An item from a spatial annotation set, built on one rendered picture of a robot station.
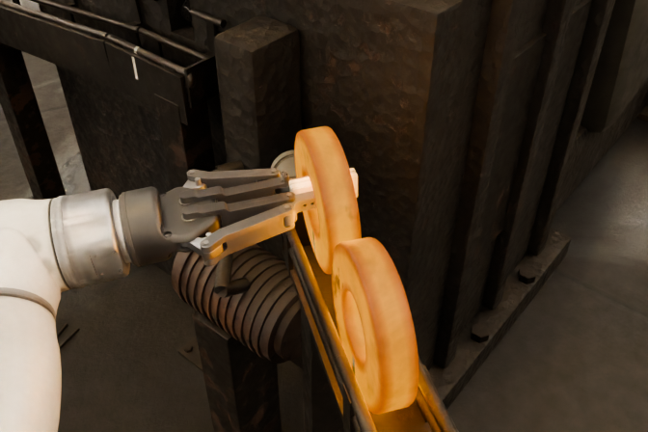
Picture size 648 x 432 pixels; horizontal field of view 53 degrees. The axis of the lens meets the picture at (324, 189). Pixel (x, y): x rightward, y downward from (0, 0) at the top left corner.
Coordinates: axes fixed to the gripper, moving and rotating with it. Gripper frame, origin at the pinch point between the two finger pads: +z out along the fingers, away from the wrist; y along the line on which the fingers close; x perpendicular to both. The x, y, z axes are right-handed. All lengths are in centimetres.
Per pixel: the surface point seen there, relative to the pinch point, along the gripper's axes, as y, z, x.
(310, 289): 6.6, -3.7, -7.2
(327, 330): 12.7, -3.5, -6.5
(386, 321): 19.9, -0.3, 1.8
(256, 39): -28.6, -1.1, 4.1
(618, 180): -74, 107, -81
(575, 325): -29, 64, -79
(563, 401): -12, 51, -79
